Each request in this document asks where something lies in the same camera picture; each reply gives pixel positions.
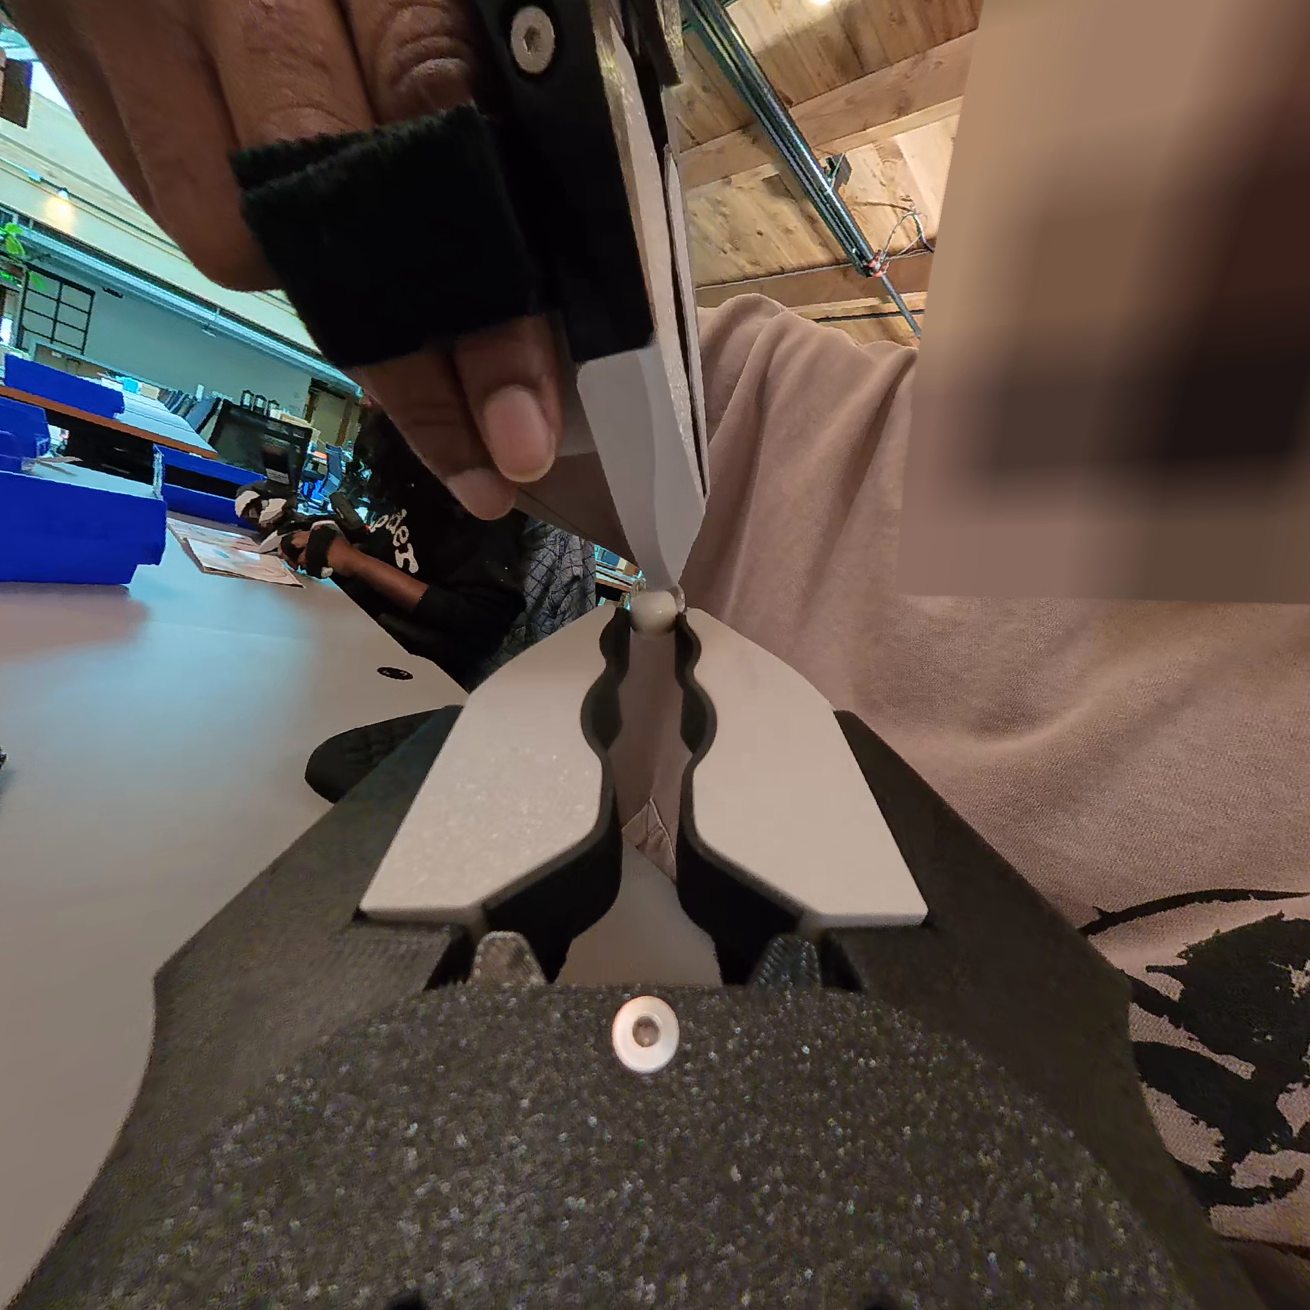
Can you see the large blue plastic bin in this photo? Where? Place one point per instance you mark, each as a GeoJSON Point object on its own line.
{"type": "Point", "coordinates": [84, 522]}

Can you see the white toy helmet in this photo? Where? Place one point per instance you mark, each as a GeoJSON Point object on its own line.
{"type": "Point", "coordinates": [654, 611]}

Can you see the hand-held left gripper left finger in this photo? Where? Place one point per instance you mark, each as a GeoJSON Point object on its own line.
{"type": "Point", "coordinates": [482, 809]}

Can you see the beige hoodie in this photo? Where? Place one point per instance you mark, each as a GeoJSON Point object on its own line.
{"type": "Point", "coordinates": [1024, 768]}

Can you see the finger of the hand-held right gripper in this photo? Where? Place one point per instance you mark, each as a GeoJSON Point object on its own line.
{"type": "Point", "coordinates": [645, 462]}
{"type": "Point", "coordinates": [694, 391]}

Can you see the black cloth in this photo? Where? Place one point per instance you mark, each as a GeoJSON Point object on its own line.
{"type": "Point", "coordinates": [379, 753]}

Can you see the person's right hand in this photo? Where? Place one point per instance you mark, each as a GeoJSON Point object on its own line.
{"type": "Point", "coordinates": [206, 84]}

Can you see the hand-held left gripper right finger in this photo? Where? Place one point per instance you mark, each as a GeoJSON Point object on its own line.
{"type": "Point", "coordinates": [809, 819]}

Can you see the printed paper sheet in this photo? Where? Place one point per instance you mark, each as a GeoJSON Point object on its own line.
{"type": "Point", "coordinates": [237, 552]}

